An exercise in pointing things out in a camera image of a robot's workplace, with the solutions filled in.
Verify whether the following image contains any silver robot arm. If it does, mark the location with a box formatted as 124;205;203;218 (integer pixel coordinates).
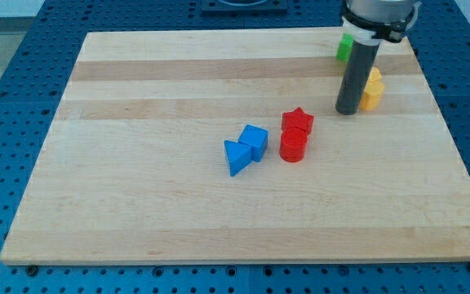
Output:
340;0;422;46

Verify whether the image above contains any blue triangular prism block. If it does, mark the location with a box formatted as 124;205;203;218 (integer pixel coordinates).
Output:
224;140;252;176

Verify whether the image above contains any blue cube block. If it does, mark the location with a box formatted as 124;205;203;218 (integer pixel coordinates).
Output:
238;125;268;163

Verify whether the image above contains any red cylinder block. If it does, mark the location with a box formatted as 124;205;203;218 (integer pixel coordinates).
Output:
279;127;308;163

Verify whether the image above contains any light wooden board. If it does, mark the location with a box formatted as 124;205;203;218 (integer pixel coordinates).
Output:
0;28;470;265

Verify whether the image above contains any red star block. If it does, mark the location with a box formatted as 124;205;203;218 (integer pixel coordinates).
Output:
281;107;315;135

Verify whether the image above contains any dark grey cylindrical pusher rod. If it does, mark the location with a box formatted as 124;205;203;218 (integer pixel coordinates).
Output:
335;41;380;115

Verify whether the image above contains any yellow rounded block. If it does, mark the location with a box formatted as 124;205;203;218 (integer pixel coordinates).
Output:
359;82;385;111

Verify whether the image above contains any green block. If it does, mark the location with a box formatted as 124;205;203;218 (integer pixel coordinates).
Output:
335;33;354;62

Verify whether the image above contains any yellow hexagon block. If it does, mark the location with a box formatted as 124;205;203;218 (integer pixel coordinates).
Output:
367;66;383;84

